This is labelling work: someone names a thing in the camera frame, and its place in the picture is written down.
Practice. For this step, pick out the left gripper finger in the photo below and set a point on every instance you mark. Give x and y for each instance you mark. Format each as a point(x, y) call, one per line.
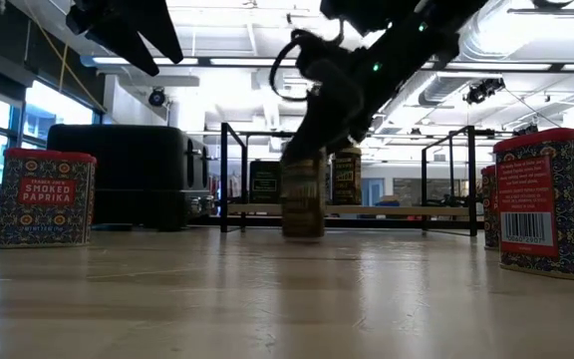
point(122, 45)
point(155, 25)

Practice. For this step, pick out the wooden shelf with black frame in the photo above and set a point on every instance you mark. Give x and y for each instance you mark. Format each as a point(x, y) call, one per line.
point(401, 210)

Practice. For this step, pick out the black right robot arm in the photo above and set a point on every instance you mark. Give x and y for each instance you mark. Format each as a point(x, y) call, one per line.
point(441, 15)

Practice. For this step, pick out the red-lid smoked paprika tin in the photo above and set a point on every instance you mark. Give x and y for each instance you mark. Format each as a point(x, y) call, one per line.
point(551, 209)
point(45, 209)
point(489, 209)

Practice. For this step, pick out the onion blend yellow-lid spice jar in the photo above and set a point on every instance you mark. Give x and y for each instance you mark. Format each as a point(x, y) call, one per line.
point(347, 179)

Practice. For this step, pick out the black ceiling track fixture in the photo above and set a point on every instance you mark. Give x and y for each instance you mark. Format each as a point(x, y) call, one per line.
point(551, 11)

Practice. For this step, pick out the black device on pole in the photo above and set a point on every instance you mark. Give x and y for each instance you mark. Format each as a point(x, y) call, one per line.
point(526, 128)

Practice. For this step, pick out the yellow-lid dark spice jar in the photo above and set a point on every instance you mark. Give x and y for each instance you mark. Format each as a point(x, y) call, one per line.
point(303, 204)

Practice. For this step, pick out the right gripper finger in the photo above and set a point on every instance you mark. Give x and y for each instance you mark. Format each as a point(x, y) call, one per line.
point(332, 114)
point(358, 141)

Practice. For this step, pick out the black square spice tin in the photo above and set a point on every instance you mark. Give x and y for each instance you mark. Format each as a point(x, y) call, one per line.
point(264, 182)

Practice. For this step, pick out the black four-slot toaster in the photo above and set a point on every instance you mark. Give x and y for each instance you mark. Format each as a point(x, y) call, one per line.
point(127, 174)

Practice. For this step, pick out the black ceiling dome camera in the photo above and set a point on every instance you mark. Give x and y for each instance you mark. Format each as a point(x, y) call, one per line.
point(157, 98)

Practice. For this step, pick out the black ceiling spotlight cluster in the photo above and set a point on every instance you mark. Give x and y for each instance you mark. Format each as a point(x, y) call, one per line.
point(484, 90)

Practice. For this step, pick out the silver air duct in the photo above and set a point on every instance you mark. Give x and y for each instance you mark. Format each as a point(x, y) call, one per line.
point(516, 35)

